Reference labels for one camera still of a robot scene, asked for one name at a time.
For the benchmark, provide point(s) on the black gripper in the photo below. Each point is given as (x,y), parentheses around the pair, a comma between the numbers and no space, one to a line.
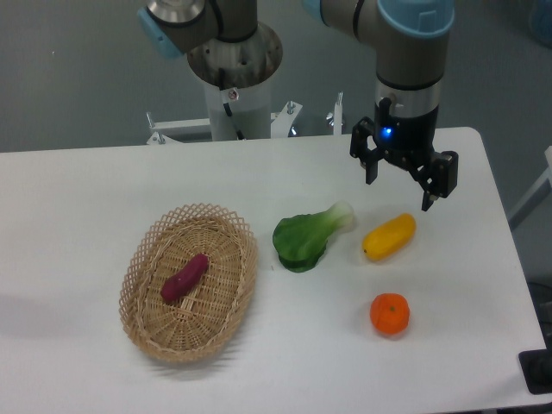
(406,142)

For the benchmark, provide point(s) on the purple sweet potato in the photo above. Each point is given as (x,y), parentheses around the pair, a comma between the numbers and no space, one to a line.
(184,280)

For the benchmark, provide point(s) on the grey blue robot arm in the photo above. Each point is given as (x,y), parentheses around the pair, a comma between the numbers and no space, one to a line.
(409,38)

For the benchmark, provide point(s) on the woven wicker basket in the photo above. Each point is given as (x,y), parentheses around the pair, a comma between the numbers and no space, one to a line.
(200,323)

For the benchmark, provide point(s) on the yellow mango toy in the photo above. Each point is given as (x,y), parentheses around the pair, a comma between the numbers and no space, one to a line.
(388,238)

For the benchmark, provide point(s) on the green bok choy toy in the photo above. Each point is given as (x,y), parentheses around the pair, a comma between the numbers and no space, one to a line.
(300,241)

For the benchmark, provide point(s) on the orange tangerine toy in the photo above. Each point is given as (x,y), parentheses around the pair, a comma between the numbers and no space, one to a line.
(389,313)

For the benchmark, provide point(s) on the black device at table edge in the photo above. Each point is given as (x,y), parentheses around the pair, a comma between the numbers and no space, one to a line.
(536,367)

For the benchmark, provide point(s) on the white metal mounting frame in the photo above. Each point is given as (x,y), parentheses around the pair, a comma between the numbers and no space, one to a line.
(292,121)

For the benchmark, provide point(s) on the white frame at right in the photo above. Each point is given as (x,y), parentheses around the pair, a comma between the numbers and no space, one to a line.
(533,197)

